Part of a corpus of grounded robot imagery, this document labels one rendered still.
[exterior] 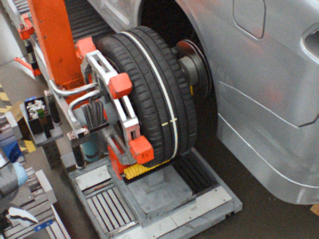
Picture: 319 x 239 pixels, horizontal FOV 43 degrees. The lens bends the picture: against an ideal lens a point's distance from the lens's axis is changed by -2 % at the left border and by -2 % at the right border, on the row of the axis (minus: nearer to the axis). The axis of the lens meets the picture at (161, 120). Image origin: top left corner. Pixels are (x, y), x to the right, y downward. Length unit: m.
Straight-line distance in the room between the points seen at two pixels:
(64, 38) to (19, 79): 1.69
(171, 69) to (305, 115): 0.64
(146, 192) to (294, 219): 0.91
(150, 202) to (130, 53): 0.95
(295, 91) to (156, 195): 1.28
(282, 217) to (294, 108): 1.32
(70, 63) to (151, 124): 0.81
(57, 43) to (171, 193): 1.04
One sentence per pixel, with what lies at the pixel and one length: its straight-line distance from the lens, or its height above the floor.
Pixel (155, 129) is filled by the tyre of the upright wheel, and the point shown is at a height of 0.94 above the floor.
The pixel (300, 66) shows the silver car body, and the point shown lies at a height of 1.40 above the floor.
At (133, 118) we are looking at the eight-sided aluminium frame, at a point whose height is 0.98.
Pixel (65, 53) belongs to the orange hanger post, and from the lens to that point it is 2.34.
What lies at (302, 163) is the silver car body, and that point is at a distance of 1.53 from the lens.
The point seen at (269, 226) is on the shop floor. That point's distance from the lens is 2.58.
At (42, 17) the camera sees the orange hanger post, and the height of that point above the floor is 1.17.
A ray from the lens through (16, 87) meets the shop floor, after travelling 3.86.
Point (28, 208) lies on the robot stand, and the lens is 1.88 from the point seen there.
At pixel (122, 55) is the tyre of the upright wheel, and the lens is 1.78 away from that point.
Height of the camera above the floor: 2.14
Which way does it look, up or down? 42 degrees down
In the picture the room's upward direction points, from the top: 5 degrees counter-clockwise
